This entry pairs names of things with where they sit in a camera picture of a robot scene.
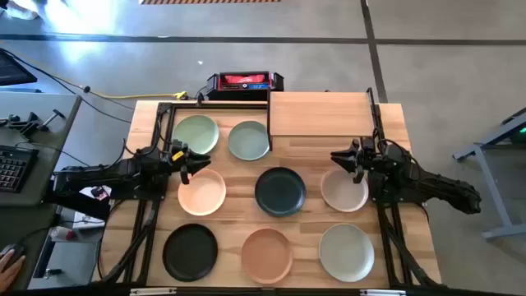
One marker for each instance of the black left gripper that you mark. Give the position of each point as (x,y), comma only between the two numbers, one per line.
(181,164)

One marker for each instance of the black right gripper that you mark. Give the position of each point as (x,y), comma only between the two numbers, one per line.
(363,158)

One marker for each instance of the pale green plate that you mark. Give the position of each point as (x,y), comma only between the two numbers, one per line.
(195,131)

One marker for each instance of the peach plate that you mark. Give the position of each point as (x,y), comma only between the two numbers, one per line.
(203,193)

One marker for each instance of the grey-green plate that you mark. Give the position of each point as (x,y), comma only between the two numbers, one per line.
(248,140)

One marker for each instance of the dark teal plate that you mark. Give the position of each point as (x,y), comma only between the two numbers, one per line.
(280,191)

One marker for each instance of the black plate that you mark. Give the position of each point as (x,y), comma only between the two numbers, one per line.
(190,252)

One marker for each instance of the light grey speckled plate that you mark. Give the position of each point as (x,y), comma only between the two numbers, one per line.
(346,252)

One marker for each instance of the terracotta plate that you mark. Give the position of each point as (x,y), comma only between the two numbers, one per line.
(267,255)

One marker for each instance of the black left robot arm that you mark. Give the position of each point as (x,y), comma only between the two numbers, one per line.
(102,174)

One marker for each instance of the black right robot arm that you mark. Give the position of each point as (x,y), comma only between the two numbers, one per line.
(435,185)

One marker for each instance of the yellow tape tag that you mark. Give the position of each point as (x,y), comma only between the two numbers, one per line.
(178,156)

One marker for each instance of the red black power station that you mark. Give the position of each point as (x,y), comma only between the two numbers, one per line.
(242,80)

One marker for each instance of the white flat box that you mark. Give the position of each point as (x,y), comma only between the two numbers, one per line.
(88,220)

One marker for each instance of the grey side desk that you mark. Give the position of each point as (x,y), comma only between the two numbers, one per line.
(53,135)

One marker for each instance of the white red bottle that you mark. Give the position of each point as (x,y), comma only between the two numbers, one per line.
(61,233)

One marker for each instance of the black desk clamp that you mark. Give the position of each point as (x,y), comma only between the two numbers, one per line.
(29,125)

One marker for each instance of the black keyboard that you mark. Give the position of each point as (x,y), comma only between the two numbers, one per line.
(16,168)

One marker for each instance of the black computer mouse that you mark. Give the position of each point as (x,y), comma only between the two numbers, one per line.
(14,251)

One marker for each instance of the dark desk monitor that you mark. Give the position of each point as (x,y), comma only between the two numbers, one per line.
(12,72)

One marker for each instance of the person's hand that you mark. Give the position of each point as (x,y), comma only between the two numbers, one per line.
(8,273)

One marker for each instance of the black aluminium rig frame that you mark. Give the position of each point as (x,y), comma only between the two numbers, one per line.
(218,105)

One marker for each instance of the silver metal bracket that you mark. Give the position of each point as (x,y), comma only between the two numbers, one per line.
(152,291)
(382,292)

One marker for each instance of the grey metal table frame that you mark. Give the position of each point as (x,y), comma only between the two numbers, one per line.
(489,181)

